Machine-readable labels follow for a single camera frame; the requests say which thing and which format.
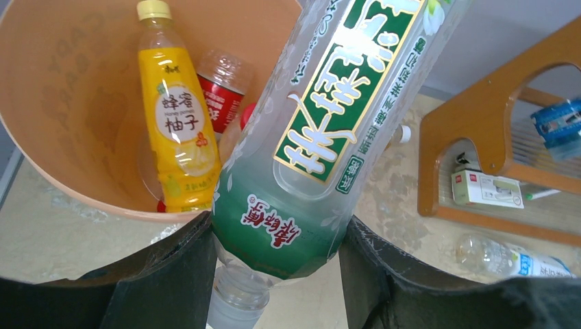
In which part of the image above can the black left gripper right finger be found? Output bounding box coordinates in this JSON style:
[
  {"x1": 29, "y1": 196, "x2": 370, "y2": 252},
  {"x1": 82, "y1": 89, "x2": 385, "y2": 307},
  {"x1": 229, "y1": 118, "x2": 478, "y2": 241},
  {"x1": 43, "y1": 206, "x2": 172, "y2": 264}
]
[{"x1": 338, "y1": 217, "x2": 580, "y2": 328}]

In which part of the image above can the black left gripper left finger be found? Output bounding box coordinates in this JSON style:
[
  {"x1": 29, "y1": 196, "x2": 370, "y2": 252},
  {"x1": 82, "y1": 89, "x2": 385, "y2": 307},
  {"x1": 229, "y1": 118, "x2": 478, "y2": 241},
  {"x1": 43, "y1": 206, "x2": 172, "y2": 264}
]
[{"x1": 1, "y1": 211, "x2": 217, "y2": 328}]

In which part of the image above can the yellow honey pomelo bottle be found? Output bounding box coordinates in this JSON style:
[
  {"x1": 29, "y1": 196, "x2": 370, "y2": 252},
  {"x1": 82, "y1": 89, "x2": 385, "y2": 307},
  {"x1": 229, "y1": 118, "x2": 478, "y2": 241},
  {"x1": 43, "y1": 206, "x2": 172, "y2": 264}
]
[{"x1": 136, "y1": 1, "x2": 221, "y2": 212}]

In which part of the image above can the red label water bottle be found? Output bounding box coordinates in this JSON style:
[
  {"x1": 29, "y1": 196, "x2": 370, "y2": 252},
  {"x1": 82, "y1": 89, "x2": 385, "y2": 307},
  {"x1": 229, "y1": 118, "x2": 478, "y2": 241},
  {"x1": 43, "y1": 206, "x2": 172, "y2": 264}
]
[{"x1": 196, "y1": 49, "x2": 254, "y2": 136}]

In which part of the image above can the green tea bottle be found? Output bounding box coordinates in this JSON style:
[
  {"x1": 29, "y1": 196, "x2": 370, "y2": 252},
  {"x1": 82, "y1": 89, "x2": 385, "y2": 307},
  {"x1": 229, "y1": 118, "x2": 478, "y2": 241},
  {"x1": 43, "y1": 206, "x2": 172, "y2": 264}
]
[{"x1": 207, "y1": 0, "x2": 471, "y2": 328}]

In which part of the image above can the red white Nongfu bottle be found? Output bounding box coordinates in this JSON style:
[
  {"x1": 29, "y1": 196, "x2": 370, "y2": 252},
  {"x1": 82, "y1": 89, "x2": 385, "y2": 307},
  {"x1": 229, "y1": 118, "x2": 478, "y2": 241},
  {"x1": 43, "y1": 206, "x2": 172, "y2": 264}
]
[{"x1": 218, "y1": 103, "x2": 257, "y2": 165}]

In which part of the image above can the orange plastic bin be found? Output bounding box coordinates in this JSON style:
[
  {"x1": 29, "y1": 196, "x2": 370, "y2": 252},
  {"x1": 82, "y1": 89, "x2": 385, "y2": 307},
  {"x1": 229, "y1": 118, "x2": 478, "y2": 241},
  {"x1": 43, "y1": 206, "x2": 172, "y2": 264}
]
[{"x1": 1, "y1": 1, "x2": 302, "y2": 223}]

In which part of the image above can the white blue label bottle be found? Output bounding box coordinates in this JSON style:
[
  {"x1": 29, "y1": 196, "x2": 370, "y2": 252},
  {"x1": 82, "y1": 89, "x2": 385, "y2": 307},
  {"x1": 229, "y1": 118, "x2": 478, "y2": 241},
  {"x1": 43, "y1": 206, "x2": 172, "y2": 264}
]
[{"x1": 455, "y1": 234, "x2": 576, "y2": 280}]

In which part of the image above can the white stapler box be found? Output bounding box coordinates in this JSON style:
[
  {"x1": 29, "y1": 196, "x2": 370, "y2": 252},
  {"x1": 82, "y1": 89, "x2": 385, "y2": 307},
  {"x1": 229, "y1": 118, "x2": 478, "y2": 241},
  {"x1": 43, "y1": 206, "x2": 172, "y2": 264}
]
[{"x1": 451, "y1": 169, "x2": 524, "y2": 209}]

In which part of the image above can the grey stapler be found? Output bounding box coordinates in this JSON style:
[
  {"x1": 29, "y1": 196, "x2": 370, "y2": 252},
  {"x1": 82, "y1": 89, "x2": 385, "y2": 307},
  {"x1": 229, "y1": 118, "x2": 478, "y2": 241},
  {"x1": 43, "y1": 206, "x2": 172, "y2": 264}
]
[{"x1": 455, "y1": 150, "x2": 482, "y2": 172}]

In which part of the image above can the red gold tea bottle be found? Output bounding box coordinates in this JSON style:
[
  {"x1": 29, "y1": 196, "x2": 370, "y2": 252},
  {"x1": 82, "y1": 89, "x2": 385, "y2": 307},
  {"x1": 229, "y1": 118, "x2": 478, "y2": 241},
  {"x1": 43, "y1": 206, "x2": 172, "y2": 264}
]
[{"x1": 386, "y1": 125, "x2": 412, "y2": 149}]

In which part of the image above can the wooden shelf rack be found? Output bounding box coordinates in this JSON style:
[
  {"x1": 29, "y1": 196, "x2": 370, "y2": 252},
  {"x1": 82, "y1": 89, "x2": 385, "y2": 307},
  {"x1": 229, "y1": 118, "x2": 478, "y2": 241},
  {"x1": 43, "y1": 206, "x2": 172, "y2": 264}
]
[{"x1": 418, "y1": 19, "x2": 580, "y2": 247}]

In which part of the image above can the green white marker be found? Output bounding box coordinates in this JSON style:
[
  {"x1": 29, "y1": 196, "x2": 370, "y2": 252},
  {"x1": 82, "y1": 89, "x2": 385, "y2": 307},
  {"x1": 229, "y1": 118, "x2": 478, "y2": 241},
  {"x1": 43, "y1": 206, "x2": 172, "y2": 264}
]
[{"x1": 525, "y1": 189, "x2": 560, "y2": 201}]

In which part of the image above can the blue tape roll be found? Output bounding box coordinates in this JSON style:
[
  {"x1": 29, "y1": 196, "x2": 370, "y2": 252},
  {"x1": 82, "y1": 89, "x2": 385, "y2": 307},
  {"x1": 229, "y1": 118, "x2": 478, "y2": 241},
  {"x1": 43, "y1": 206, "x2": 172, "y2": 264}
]
[{"x1": 530, "y1": 97, "x2": 580, "y2": 161}]

